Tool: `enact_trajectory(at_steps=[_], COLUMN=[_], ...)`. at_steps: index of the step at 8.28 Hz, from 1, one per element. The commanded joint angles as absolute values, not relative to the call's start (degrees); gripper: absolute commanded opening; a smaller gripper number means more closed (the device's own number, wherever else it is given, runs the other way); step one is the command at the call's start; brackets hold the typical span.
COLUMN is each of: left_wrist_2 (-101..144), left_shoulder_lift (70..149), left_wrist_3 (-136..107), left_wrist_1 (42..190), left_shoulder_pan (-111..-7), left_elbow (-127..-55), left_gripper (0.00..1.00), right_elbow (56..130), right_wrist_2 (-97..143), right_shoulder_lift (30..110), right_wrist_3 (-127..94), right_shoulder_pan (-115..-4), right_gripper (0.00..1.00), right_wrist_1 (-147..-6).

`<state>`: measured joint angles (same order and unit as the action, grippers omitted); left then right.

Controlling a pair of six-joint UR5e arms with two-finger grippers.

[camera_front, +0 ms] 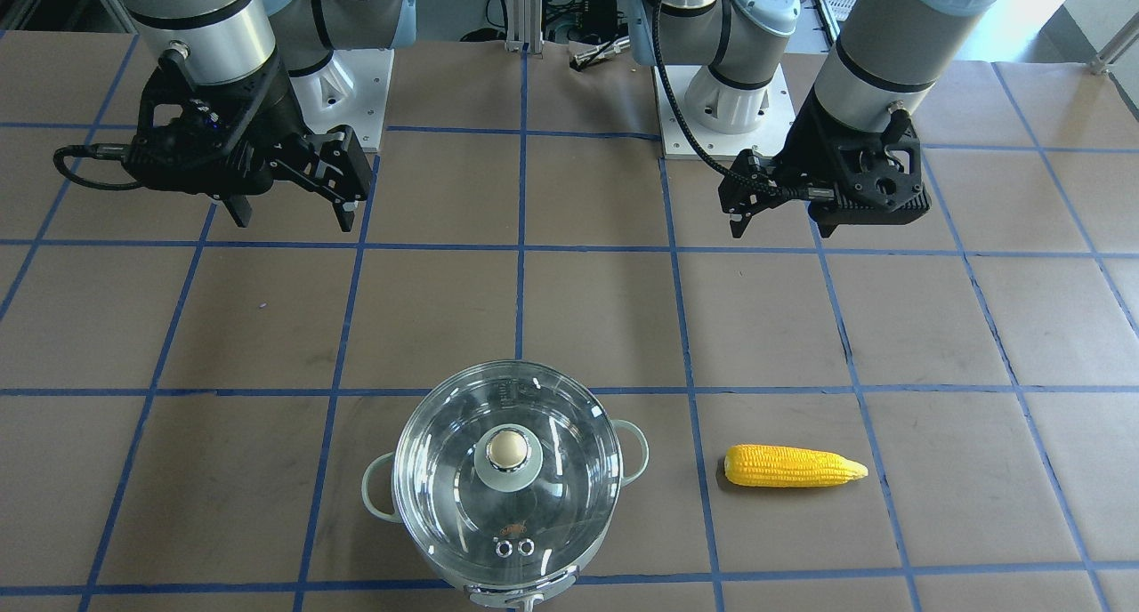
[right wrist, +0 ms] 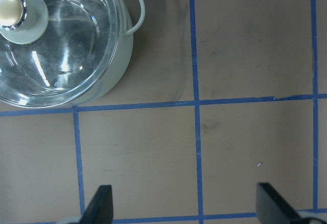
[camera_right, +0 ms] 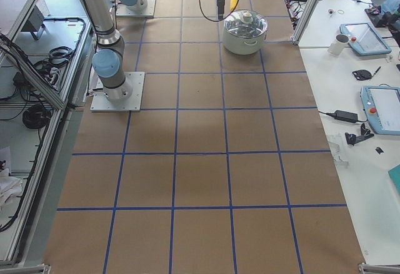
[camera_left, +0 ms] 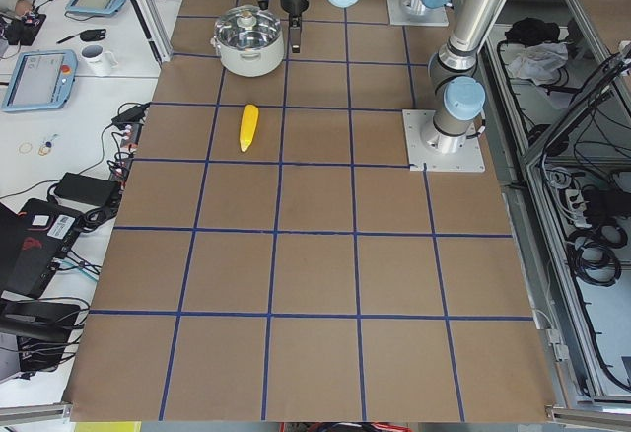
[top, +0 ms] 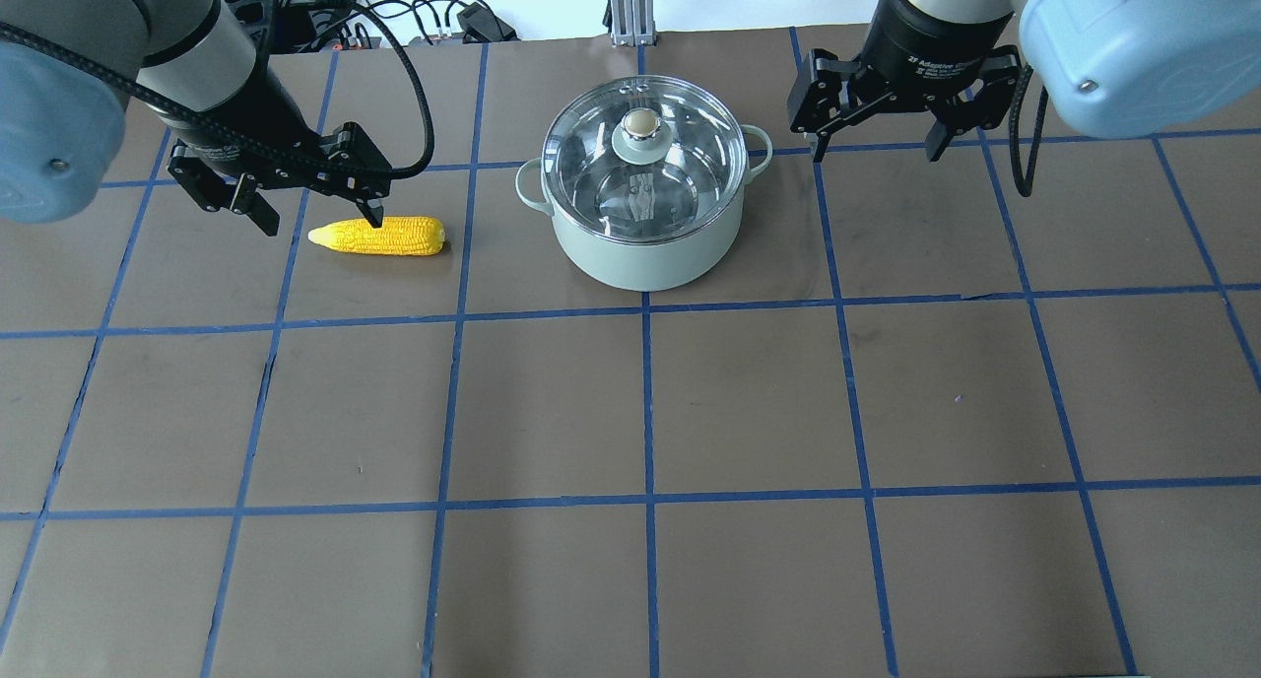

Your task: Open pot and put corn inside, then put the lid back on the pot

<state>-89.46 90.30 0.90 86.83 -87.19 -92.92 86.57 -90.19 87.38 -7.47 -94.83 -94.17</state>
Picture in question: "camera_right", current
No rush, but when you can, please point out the yellow corn cob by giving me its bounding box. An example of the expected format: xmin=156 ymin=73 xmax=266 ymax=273
xmin=229 ymin=0 xmax=238 ymax=12

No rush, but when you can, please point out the glass pot lid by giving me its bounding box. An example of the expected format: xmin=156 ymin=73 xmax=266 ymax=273
xmin=224 ymin=9 xmax=268 ymax=39

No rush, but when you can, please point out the white steel cooking pot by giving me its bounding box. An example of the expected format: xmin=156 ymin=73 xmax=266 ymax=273
xmin=222 ymin=9 xmax=268 ymax=55

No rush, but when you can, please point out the white mug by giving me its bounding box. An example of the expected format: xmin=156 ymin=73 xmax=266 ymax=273
xmin=327 ymin=33 xmax=349 ymax=56

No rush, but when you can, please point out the upper blue teach pendant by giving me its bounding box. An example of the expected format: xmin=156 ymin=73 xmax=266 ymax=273
xmin=339 ymin=23 xmax=392 ymax=56

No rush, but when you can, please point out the blue teach pendant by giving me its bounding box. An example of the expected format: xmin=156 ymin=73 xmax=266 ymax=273
xmin=360 ymin=86 xmax=399 ymax=136
xmin=339 ymin=23 xmax=392 ymax=56

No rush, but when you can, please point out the black round small object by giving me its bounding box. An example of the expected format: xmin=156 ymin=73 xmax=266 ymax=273
xmin=352 ymin=69 xmax=372 ymax=81

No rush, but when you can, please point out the black power adapter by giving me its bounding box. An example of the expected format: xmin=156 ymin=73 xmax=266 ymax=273
xmin=334 ymin=110 xmax=359 ymax=123

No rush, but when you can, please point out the grey box on stand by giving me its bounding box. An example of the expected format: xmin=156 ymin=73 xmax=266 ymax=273
xmin=21 ymin=6 xmax=46 ymax=41

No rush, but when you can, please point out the clear acrylic piece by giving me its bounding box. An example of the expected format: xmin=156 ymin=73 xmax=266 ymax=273
xmin=326 ymin=134 xmax=349 ymax=168

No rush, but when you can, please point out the lower blue teach pendant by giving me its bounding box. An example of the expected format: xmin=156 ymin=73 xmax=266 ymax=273
xmin=360 ymin=86 xmax=399 ymax=136

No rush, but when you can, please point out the teal notebook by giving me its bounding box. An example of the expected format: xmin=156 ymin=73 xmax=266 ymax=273
xmin=388 ymin=165 xmax=400 ymax=194

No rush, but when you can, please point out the aluminium frame post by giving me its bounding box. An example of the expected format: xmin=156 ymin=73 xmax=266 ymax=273
xmin=292 ymin=0 xmax=319 ymax=45

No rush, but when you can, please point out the coiled black cable upper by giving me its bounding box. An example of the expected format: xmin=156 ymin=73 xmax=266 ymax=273
xmin=48 ymin=46 xmax=76 ymax=62

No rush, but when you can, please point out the coiled black cable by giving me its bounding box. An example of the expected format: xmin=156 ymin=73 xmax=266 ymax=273
xmin=22 ymin=104 xmax=52 ymax=130
xmin=48 ymin=46 xmax=76 ymax=62

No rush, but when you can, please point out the black bracket part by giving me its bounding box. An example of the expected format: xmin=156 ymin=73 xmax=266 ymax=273
xmin=344 ymin=123 xmax=374 ymax=146

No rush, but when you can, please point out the coiled black cable lower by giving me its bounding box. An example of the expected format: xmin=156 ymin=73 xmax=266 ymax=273
xmin=22 ymin=104 xmax=52 ymax=130

